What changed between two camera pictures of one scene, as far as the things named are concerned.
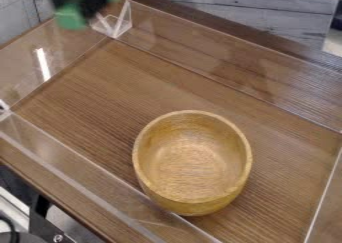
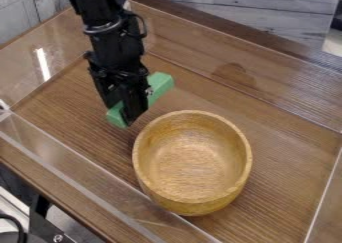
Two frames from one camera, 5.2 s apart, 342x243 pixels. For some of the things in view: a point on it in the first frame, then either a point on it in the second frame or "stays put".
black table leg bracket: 41,227 stays put
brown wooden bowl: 193,161 stays put
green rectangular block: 71,15 to 161,83
